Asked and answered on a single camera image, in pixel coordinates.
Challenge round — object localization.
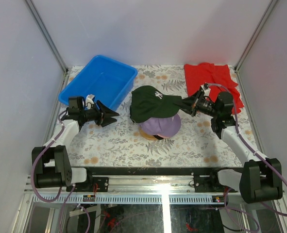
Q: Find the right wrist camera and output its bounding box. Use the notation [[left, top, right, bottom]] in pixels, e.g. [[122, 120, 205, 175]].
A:
[[201, 83, 211, 97]]

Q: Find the blue plastic bin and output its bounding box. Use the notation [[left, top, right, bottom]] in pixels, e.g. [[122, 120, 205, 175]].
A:
[[58, 55, 138, 111]]

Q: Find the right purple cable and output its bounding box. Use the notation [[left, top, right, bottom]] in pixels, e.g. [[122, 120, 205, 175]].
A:
[[203, 82, 287, 230]]

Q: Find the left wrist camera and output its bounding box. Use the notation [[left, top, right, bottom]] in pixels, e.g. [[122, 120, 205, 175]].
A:
[[85, 94, 95, 104]]

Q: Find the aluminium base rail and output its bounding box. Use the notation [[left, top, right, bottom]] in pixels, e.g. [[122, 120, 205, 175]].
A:
[[75, 174, 228, 195]]

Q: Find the pink cap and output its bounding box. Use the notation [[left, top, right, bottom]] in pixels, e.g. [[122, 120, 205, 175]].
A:
[[153, 134, 172, 140]]

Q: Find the purple cable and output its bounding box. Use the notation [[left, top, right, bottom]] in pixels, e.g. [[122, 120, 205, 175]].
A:
[[203, 82, 287, 230], [31, 110, 76, 203]]

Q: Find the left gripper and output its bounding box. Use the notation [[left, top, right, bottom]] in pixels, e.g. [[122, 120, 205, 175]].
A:
[[81, 100, 120, 127]]

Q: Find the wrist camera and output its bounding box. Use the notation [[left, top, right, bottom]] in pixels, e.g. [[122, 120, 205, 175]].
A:
[[201, 83, 211, 97], [85, 94, 95, 104]]

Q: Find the right frame post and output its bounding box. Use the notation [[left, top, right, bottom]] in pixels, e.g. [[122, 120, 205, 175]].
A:
[[234, 0, 280, 73]]

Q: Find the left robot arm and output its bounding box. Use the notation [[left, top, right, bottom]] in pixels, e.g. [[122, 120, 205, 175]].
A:
[[31, 95, 119, 192]]

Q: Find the black baseball cap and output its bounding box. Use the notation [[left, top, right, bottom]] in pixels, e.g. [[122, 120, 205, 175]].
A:
[[153, 135, 169, 140]]

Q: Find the left frame post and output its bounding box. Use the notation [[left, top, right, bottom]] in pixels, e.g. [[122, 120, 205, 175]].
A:
[[24, 0, 68, 73]]

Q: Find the dark green cap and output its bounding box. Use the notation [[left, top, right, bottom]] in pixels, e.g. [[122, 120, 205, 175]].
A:
[[130, 85, 182, 123]]

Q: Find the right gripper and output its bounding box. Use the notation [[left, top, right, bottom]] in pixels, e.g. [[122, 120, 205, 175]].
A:
[[173, 90, 219, 118]]

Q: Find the purple cap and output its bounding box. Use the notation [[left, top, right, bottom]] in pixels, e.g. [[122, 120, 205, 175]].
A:
[[139, 114, 181, 137]]

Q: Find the red cloth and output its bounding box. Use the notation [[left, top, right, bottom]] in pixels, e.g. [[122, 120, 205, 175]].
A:
[[184, 62, 245, 115]]

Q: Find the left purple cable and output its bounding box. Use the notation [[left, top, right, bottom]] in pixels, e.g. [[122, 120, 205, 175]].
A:
[[31, 110, 76, 203]]

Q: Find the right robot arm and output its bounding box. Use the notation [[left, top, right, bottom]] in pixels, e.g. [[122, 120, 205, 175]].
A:
[[175, 90, 283, 203]]

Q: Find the slotted cable duct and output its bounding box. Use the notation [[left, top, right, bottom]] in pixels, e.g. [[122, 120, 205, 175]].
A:
[[33, 195, 228, 204]]

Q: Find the wooden hat stand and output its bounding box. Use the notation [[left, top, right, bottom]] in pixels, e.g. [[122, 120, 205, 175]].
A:
[[139, 128, 157, 141]]

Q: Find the frame post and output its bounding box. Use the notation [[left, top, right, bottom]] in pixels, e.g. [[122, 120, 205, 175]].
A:
[[24, 0, 68, 73], [234, 0, 280, 73]]

